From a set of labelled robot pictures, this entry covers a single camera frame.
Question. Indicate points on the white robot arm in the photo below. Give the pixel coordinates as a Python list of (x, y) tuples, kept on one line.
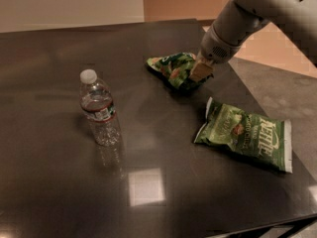
[(296, 18)]

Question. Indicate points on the clear plastic water bottle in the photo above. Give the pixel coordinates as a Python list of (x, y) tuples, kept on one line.
[(97, 104)]

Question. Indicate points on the green Kettle potato chip bag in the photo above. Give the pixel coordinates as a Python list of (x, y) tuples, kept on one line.
[(249, 135)]

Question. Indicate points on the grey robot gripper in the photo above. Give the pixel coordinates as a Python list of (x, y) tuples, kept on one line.
[(212, 50)]

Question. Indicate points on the green rice chip bag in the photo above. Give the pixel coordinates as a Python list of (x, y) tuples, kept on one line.
[(175, 69)]

